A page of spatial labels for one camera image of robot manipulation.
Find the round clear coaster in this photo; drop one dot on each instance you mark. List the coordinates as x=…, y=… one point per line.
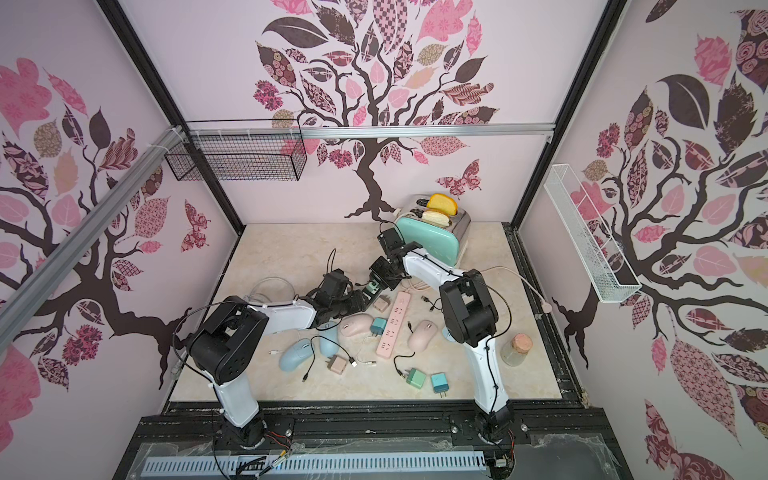
x=515, y=351

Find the teal charger plug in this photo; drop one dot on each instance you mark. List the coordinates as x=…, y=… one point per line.
x=440, y=384
x=378, y=326

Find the black power strip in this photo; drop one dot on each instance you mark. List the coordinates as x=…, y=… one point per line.
x=370, y=293

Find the black wire basket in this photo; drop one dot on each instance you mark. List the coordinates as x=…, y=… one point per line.
x=259, y=150

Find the green charger plug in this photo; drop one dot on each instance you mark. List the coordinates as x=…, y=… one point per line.
x=415, y=378

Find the white slotted cable duct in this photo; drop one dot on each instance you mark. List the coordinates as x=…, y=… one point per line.
x=220, y=467

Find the yellow toast slice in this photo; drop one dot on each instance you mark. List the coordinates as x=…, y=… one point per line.
x=443, y=203

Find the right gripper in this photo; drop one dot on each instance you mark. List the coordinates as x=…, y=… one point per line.
x=380, y=271

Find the pink power strip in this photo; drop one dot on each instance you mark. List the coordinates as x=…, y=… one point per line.
x=395, y=321

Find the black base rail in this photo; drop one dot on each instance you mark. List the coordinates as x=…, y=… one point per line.
x=548, y=439

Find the pink mouse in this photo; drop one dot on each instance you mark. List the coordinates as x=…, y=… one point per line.
x=422, y=335
x=356, y=324

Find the mint green toaster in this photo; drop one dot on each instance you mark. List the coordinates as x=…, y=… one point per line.
x=445, y=244

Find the blue mouse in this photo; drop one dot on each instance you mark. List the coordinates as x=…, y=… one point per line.
x=447, y=335
x=295, y=355
x=329, y=345

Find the blue mouse bottom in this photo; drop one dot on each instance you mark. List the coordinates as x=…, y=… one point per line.
x=295, y=355

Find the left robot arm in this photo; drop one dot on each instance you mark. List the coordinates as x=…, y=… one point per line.
x=223, y=345

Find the pink mouse middle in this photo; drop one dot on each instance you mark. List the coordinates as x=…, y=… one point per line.
x=356, y=324

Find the pale toast slice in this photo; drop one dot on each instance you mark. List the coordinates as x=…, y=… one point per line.
x=436, y=218

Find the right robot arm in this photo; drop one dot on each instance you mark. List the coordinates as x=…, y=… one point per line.
x=470, y=316

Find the pink charger plug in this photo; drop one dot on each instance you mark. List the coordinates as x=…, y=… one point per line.
x=337, y=364

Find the pink mouse right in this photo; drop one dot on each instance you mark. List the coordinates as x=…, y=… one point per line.
x=422, y=335

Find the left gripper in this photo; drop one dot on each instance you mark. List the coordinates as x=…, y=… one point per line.
x=356, y=301

